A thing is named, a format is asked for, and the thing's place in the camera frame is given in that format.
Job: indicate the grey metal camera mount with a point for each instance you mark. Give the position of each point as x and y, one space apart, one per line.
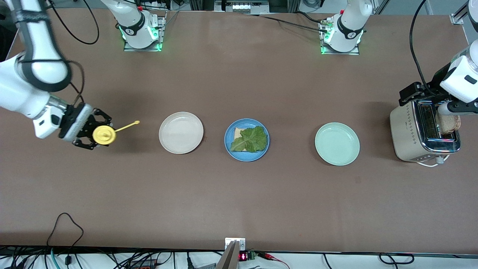
231 254

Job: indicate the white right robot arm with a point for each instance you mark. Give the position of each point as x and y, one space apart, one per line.
22 93

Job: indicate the yellow mustard squeeze bottle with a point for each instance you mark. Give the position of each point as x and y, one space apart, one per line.
104 135

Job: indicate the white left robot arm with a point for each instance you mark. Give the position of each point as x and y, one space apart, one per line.
347 22

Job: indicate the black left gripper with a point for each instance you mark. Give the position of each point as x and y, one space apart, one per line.
433 84

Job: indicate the pale green round plate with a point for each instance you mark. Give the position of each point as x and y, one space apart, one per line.
337 144

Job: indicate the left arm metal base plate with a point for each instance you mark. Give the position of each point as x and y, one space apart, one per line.
356 50

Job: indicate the brown toast bread slice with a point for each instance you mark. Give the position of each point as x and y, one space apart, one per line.
237 133
450 125

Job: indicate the grey lit electronics unit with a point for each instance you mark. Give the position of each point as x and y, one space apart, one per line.
242 5

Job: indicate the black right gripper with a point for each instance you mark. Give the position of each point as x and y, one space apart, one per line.
71 125

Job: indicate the green lettuce leaf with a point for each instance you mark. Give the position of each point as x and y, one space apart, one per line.
252 140

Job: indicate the silver two-slot toaster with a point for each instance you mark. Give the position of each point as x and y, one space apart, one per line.
405 134

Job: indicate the blue round plate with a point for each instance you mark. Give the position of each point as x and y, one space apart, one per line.
231 130

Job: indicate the beige round plate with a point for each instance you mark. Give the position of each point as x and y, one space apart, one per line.
181 132

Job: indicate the aluminium corner frame bracket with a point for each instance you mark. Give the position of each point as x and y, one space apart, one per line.
461 15

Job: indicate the red and black lead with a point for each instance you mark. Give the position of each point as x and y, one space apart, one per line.
272 257

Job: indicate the red LED display module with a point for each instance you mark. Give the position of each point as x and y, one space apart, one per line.
246 256

